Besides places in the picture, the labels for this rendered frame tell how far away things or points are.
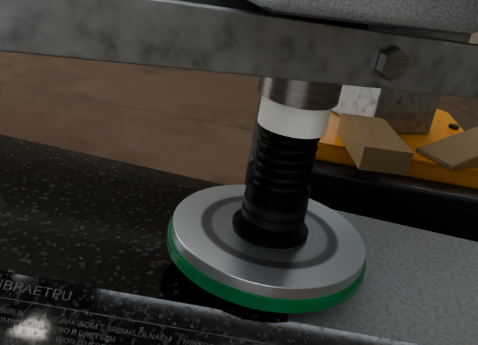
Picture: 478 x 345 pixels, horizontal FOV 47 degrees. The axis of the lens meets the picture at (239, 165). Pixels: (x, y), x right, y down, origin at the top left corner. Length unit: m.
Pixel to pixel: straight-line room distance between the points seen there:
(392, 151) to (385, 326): 0.55
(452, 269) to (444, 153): 0.56
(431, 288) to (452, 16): 0.35
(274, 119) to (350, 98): 0.86
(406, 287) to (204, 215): 0.25
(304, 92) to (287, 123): 0.04
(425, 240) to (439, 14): 0.41
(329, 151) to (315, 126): 0.67
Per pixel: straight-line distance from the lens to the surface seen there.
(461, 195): 1.24
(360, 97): 1.35
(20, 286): 0.61
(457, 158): 1.27
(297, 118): 0.52
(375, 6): 0.44
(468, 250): 0.83
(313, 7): 0.41
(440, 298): 0.70
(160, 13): 0.43
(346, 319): 0.61
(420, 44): 0.53
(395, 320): 0.63
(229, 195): 0.67
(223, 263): 0.54
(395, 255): 0.75
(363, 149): 1.09
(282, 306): 0.53
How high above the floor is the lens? 1.18
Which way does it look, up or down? 23 degrees down
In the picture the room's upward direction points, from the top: 10 degrees clockwise
